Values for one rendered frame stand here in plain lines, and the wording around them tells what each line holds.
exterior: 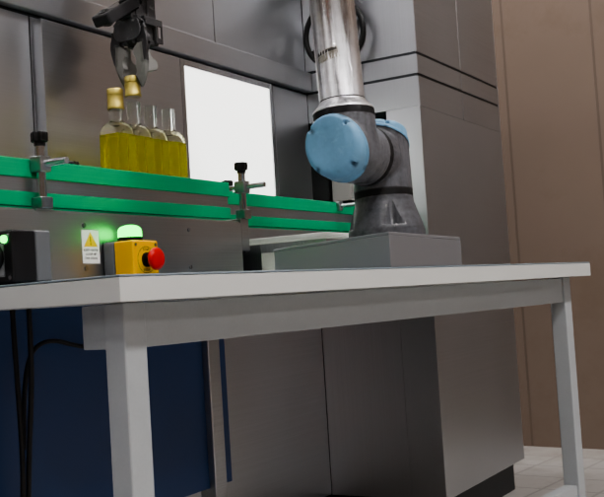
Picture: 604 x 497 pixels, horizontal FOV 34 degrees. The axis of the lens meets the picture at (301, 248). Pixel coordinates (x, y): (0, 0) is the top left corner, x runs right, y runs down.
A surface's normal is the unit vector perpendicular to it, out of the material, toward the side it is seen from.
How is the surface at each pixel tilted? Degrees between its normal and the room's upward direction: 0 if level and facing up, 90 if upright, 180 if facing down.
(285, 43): 90
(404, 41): 90
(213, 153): 90
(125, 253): 90
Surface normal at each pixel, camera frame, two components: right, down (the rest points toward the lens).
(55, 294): -0.61, 0.00
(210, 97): 0.86, -0.07
